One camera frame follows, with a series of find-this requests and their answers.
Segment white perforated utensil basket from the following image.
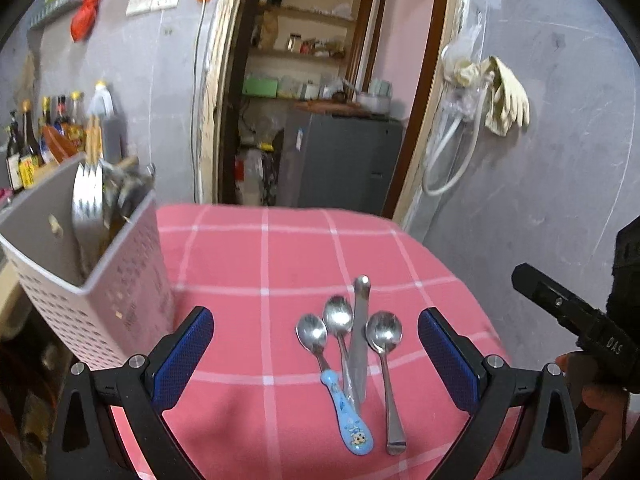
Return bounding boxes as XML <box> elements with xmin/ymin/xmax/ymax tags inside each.
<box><xmin>0</xmin><ymin>152</ymin><xmax>177</xmax><ymax>377</ymax></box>

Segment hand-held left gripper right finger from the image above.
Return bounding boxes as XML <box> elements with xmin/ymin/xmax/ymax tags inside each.
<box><xmin>417</xmin><ymin>308</ymin><xmax>583</xmax><ymax>480</ymax></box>

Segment wooden shelf unit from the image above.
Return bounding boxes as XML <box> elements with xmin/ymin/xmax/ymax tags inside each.
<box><xmin>242</xmin><ymin>0</ymin><xmax>377</xmax><ymax>107</ymax></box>

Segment red plastic bag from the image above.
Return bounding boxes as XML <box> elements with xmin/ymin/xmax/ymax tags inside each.
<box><xmin>69</xmin><ymin>0</ymin><xmax>105</xmax><ymax>43</ymax></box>

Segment white hose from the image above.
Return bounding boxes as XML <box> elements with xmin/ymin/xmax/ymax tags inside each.
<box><xmin>422</xmin><ymin>87</ymin><xmax>489</xmax><ymax>197</ymax></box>

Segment beige kitchen counter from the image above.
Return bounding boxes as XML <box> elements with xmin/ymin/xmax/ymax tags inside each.
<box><xmin>0</xmin><ymin>262</ymin><xmax>30</xmax><ymax>342</ymax></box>

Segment small metal spoon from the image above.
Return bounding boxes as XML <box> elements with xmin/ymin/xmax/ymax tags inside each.
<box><xmin>322</xmin><ymin>294</ymin><xmax>357</xmax><ymax>409</ymax></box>

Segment white rice cooker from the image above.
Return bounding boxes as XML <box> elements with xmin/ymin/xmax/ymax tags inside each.
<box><xmin>355</xmin><ymin>90</ymin><xmax>392</xmax><ymax>115</ymax></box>

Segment yellow-cap sauce bottle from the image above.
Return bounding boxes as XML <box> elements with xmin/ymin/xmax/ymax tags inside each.
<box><xmin>67</xmin><ymin>90</ymin><xmax>86</xmax><ymax>154</ymax></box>

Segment person's right hand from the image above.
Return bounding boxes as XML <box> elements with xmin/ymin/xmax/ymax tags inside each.
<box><xmin>554</xmin><ymin>352</ymin><xmax>640</xmax><ymax>471</ymax></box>

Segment metal peeler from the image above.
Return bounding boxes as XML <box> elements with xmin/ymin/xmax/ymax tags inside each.
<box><xmin>102</xmin><ymin>157</ymin><xmax>157</xmax><ymax>224</ymax></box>

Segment wooden door frame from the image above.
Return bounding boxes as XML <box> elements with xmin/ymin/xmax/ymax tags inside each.
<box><xmin>192</xmin><ymin>0</ymin><xmax>484</xmax><ymax>234</ymax></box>

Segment grey wall shelf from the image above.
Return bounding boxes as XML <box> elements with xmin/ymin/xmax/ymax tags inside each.
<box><xmin>27</xmin><ymin>0</ymin><xmax>92</xmax><ymax>31</ymax></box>

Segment clear hanging plastic bag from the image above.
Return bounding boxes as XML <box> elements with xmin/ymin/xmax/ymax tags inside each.
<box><xmin>440</xmin><ymin>29</ymin><xmax>486</xmax><ymax>112</ymax></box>

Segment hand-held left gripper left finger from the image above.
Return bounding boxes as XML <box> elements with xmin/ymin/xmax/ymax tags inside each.
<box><xmin>50</xmin><ymin>306</ymin><xmax>216</xmax><ymax>480</ymax></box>

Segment orange seasoning packet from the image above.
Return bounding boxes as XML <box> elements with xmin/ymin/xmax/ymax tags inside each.
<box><xmin>40</xmin><ymin>124</ymin><xmax>84</xmax><ymax>164</ymax></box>

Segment metal table knife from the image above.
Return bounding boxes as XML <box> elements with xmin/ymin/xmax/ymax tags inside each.
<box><xmin>347</xmin><ymin>274</ymin><xmax>372</xmax><ymax>407</ymax></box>

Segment thin wall cable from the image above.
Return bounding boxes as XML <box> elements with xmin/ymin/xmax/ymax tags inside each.
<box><xmin>189</xmin><ymin>2</ymin><xmax>207</xmax><ymax>202</ymax></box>

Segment wooden cutting board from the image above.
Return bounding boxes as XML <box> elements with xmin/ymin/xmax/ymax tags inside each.
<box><xmin>294</xmin><ymin>101</ymin><xmax>367</xmax><ymax>114</ymax></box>

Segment pink checked tablecloth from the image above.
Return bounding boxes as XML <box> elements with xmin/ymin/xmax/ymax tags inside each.
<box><xmin>107</xmin><ymin>203</ymin><xmax>517</xmax><ymax>480</ymax></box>

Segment yellow-label sauce bottle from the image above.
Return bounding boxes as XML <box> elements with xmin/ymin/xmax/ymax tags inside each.
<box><xmin>18</xmin><ymin>99</ymin><xmax>43</xmax><ymax>189</ymax></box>

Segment dark round sauce bottle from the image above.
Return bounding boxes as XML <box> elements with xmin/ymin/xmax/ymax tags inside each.
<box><xmin>4</xmin><ymin>124</ymin><xmax>26</xmax><ymax>194</ymax></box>

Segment white floor bag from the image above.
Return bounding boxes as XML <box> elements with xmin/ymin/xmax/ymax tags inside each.
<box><xmin>239</xmin><ymin>147</ymin><xmax>266</xmax><ymax>206</ymax></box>

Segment yellow rubber gloves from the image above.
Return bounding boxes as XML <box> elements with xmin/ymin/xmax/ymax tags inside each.
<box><xmin>452</xmin><ymin>55</ymin><xmax>531</xmax><ymax>137</ymax></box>

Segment long-handled metal spoon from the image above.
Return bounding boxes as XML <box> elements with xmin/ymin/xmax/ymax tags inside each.
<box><xmin>364</xmin><ymin>310</ymin><xmax>408</xmax><ymax>457</ymax></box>

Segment grey refrigerator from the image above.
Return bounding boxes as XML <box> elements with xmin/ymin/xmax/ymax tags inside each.
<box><xmin>277</xmin><ymin>112</ymin><xmax>404</xmax><ymax>214</ymax></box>

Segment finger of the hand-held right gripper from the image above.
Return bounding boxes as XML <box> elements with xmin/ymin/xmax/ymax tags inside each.
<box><xmin>510</xmin><ymin>262</ymin><xmax>609</xmax><ymax>349</ymax></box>

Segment green box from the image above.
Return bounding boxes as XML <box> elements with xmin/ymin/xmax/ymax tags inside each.
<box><xmin>243</xmin><ymin>75</ymin><xmax>278</xmax><ymax>99</ymax></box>

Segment blue-handled metal spoon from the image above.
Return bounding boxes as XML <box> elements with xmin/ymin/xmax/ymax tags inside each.
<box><xmin>295</xmin><ymin>313</ymin><xmax>374</xmax><ymax>457</ymax></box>

